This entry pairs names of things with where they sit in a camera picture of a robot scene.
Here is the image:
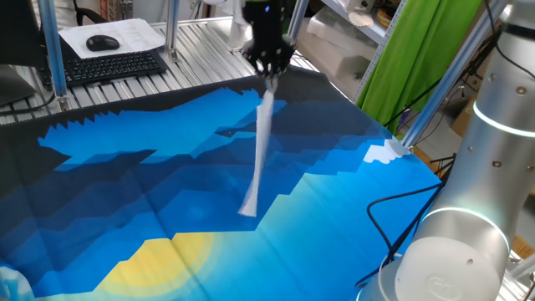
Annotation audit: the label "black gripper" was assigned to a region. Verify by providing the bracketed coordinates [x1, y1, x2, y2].
[242, 0, 297, 84]

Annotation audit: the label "white cloth strip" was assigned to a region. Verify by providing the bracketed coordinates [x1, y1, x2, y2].
[237, 77, 279, 218]

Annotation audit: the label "white translucent container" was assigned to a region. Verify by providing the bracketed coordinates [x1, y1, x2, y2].
[227, 0, 255, 52]

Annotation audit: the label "white foam box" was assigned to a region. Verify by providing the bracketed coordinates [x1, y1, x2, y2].
[297, 6, 380, 83]

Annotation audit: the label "grey metal shelf rack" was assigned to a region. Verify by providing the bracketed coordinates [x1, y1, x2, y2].
[321, 0, 409, 105]

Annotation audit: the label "brown bowl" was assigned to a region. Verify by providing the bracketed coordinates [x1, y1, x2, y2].
[374, 5, 397, 30]

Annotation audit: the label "white printed paper sheets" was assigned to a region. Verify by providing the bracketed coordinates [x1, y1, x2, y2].
[58, 18, 166, 60]

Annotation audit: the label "green curtain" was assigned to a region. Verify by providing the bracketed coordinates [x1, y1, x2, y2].
[355, 0, 484, 135]

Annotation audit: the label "black computer keyboard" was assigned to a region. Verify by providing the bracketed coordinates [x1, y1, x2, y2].
[38, 48, 169, 89]

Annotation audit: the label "black computer mouse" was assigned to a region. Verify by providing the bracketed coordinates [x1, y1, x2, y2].
[85, 34, 121, 53]

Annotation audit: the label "black office chair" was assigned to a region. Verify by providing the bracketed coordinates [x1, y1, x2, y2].
[71, 0, 109, 27]

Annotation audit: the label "blue landscape print cloth mat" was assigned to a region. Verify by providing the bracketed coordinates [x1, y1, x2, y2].
[0, 64, 444, 301]

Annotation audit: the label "brown cardboard box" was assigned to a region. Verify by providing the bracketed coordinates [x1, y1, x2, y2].
[450, 94, 481, 139]

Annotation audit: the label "black computer monitor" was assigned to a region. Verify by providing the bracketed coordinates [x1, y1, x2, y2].
[0, 0, 48, 69]

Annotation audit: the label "grey monitor stand base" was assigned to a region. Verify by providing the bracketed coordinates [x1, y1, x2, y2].
[0, 64, 39, 108]

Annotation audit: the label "aluminium frame post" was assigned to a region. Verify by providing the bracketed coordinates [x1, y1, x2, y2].
[164, 0, 181, 63]
[36, 0, 71, 112]
[400, 0, 512, 150]
[287, 0, 311, 41]

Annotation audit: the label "thin black cable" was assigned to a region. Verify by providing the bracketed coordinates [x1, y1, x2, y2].
[383, 77, 445, 129]

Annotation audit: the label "black monitor cable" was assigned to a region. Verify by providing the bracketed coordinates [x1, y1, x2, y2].
[0, 90, 57, 119]

